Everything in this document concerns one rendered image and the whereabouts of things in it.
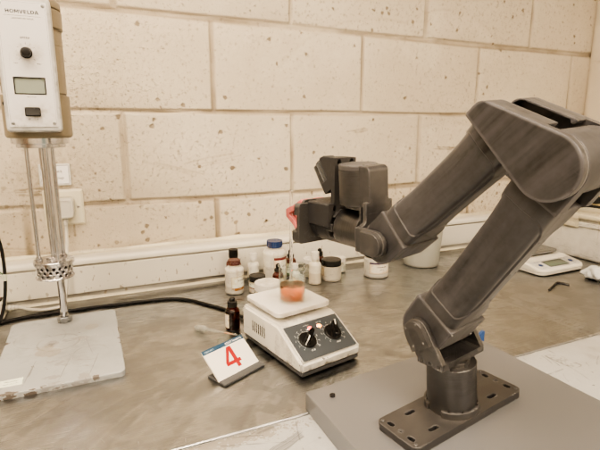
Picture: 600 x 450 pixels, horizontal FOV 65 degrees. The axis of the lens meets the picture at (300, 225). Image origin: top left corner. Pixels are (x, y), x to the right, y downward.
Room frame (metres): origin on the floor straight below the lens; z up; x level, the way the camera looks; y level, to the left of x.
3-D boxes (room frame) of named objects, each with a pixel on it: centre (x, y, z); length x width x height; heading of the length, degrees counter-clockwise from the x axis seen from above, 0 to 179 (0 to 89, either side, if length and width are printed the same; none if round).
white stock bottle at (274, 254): (1.21, 0.07, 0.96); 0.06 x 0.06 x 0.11
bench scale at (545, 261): (1.39, -0.70, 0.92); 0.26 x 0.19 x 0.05; 25
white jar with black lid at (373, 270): (1.26, -0.21, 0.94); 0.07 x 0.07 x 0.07
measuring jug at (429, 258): (1.39, -0.37, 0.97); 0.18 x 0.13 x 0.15; 17
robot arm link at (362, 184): (0.66, -0.10, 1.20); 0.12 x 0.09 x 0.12; 35
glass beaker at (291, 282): (0.83, 0.02, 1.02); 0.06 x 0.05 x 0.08; 160
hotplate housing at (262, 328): (0.83, 0.01, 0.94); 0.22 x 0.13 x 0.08; 36
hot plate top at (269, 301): (0.85, 0.02, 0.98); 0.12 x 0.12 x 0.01; 36
